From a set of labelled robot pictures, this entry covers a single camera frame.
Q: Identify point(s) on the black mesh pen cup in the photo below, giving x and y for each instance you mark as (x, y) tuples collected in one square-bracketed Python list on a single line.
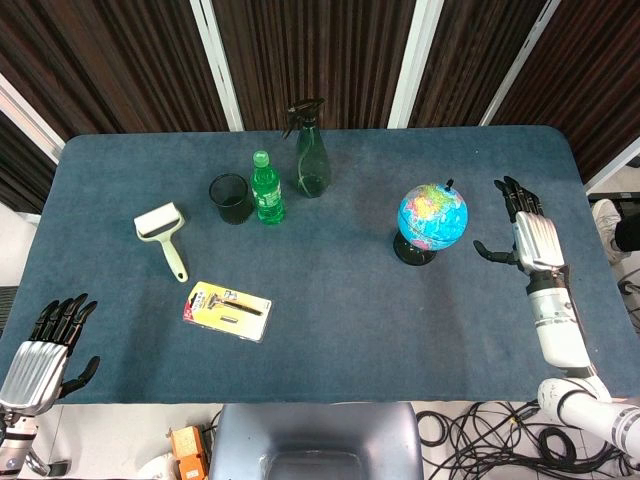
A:
[(231, 199)]

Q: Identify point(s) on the orange power strip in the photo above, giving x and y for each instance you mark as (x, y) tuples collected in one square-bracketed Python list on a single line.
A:
[(189, 450)]

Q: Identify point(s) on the green spray bottle black trigger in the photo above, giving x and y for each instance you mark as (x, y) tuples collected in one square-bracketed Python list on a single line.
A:
[(310, 155)]

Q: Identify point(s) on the green plastic drink bottle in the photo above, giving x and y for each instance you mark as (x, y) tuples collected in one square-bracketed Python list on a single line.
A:
[(267, 192)]

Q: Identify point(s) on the razor in yellow blister pack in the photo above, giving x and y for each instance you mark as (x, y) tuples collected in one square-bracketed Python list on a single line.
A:
[(227, 310)]

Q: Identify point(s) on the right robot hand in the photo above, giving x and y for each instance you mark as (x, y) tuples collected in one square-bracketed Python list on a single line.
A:
[(535, 235)]

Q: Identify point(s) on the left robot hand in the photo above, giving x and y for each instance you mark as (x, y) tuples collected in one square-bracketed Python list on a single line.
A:
[(32, 372)]

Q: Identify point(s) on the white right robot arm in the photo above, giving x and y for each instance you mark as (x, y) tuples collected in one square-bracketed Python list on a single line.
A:
[(570, 350)]

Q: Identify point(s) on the small blue desk globe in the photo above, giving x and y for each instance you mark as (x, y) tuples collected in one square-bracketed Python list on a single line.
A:
[(430, 222)]

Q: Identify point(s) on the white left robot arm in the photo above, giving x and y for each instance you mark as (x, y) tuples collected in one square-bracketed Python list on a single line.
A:
[(15, 440)]

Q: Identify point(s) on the pale green lint roller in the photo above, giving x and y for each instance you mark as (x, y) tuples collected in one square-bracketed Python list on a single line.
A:
[(161, 232)]

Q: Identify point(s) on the white sneaker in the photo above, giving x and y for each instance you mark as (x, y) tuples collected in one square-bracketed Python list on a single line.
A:
[(606, 225)]

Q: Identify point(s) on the grey robot base body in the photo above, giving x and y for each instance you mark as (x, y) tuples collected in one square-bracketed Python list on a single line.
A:
[(315, 442)]

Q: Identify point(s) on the blue table cloth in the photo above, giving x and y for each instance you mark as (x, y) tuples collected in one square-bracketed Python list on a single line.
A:
[(310, 310)]

